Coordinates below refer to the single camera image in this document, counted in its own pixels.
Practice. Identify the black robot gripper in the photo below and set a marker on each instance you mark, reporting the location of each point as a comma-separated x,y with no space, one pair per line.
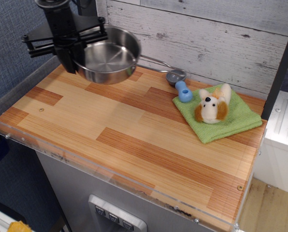
62,30

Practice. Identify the silver pot with wire handle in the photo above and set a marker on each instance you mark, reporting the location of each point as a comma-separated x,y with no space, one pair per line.
115,59

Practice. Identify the clear acrylic table guard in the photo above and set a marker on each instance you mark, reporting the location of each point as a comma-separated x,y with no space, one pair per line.
128,149

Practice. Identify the blue grey toy spoon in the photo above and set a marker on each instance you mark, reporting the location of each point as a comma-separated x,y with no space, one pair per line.
176,78

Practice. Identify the grey toy fridge cabinet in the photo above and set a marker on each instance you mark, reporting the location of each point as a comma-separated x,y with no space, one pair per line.
125,185

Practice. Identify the white brown plush dog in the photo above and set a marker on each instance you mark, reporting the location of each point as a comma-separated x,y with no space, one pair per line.
213,107

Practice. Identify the green folded cloth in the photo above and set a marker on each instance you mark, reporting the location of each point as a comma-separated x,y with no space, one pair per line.
240,118

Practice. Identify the silver dispenser button panel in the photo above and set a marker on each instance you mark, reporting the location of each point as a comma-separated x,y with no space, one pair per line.
123,219

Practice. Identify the yellow black object bottom left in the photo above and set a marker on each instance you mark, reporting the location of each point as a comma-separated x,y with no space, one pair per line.
19,226

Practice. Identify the white side cabinet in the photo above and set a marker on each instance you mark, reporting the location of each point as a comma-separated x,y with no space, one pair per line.
271,166

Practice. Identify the dark grey right post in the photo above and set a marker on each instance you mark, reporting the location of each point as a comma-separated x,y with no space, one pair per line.
276,86

